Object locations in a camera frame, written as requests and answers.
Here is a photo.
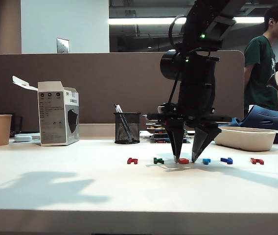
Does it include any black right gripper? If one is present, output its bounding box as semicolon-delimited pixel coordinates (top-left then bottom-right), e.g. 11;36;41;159
147;82;232;164

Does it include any teal flat board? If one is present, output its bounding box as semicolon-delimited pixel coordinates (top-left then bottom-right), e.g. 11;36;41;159
150;138;191;144

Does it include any white oval paper tray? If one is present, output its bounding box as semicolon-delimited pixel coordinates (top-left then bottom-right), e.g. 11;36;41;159
213;126;278;152

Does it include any black mesh pen holder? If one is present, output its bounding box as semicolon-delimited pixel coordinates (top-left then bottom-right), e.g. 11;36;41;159
113;112;141;145

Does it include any blue foam clog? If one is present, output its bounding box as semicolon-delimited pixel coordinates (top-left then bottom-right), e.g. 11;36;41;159
240;104;278;133

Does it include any black white pen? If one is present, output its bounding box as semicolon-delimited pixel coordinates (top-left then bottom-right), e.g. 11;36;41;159
114;104;134;142

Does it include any person in green shirt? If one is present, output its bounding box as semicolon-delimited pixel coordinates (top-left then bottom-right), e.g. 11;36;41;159
243;3;278;116

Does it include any brown desk partition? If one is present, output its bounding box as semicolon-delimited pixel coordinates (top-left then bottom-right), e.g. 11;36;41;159
0;50;245;133

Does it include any long ceiling light strip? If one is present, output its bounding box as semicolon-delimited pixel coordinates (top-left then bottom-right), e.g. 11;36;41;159
108;17;266;25

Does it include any white grey mask box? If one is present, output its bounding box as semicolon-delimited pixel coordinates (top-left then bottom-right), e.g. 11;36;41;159
12;75;80;147

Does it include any dark glass jar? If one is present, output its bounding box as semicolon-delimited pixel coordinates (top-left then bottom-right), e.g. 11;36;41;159
11;116;23;138

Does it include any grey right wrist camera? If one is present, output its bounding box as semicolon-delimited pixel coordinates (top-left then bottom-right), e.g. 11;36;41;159
157;103;179;115

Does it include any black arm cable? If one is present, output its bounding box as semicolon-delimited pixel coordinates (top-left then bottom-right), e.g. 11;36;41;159
167;15;187;106

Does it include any silver wall plate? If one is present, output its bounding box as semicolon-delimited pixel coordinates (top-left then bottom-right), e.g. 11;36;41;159
56;38;70;54

